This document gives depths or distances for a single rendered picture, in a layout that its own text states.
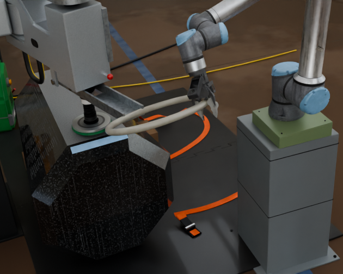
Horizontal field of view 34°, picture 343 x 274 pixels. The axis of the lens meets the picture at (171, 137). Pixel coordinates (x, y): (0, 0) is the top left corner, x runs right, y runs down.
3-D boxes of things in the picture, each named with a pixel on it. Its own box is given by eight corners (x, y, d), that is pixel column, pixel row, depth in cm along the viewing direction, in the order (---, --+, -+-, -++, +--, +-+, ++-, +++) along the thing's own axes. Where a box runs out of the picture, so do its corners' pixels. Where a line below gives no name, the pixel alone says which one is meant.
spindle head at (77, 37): (44, 77, 315) (28, -2, 292) (79, 65, 325) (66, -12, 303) (77, 98, 289) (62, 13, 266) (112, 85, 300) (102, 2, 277)
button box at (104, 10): (101, 58, 298) (93, 5, 283) (105, 56, 299) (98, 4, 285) (109, 62, 292) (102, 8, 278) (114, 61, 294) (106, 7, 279)
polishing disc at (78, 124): (105, 110, 325) (105, 109, 324) (115, 127, 308) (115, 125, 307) (68, 118, 319) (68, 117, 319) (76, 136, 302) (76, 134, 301)
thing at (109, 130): (88, 136, 260) (86, 130, 260) (172, 100, 285) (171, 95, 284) (141, 137, 219) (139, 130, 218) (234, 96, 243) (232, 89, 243)
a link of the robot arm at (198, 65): (198, 60, 232) (178, 65, 237) (202, 71, 233) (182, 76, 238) (206, 55, 240) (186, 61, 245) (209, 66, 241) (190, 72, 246)
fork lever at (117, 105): (50, 84, 315) (48, 76, 313) (80, 74, 325) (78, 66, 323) (117, 125, 266) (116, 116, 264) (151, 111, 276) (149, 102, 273)
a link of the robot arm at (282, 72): (290, 85, 304) (291, 55, 295) (309, 98, 290) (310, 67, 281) (265, 93, 300) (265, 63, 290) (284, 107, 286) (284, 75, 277)
